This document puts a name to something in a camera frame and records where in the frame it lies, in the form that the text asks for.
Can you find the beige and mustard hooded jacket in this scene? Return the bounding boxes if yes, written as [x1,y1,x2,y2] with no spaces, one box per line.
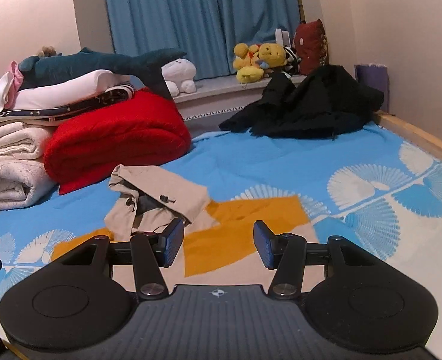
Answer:
[50,163,321,295]

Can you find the black clothes pile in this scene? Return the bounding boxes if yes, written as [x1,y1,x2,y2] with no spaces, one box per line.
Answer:
[219,64,384,139]

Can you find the grey-white folded blanket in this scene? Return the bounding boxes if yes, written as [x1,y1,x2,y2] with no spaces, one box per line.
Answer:
[0,156,56,211]

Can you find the blue and white bedsheet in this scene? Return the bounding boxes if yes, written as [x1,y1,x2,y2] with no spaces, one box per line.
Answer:
[0,124,442,358]

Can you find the red folded blanket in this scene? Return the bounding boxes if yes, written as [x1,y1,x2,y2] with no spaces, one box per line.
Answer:
[43,88,191,195]

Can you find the cream folded blanket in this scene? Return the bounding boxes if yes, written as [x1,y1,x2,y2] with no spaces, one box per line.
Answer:
[0,121,54,160]

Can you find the navy patterned folded cloth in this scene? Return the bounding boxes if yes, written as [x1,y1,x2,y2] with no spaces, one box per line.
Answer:
[0,83,135,126]

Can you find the pink and white cloth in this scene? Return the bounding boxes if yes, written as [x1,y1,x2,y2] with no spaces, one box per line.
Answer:
[0,61,23,112]

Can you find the white folded pillow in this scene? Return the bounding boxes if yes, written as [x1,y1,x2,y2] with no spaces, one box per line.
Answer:
[11,69,130,110]

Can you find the white plush toy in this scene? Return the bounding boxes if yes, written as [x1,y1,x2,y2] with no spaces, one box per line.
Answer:
[162,58,197,97]

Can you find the black white striped plush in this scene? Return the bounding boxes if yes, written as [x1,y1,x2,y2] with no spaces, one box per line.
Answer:
[283,46,301,76]

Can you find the yellow plush toys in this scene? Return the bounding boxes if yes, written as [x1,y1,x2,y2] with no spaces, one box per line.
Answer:
[232,43,287,84]

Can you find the blue shark plush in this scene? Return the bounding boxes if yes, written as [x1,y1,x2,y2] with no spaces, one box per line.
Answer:
[19,48,185,99]

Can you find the purple bag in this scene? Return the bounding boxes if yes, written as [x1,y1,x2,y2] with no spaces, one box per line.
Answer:
[354,63,390,112]

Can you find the dark red cushion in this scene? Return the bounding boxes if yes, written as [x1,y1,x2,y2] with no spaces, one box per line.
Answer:
[293,19,329,76]

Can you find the brown teddy plush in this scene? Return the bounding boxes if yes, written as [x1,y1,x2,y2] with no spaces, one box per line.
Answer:
[36,46,61,58]

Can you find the blue curtain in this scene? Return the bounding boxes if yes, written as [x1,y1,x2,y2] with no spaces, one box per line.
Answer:
[106,0,301,80]

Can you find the wooden bed frame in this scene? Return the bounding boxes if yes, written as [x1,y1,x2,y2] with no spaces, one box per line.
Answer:
[373,111,442,160]

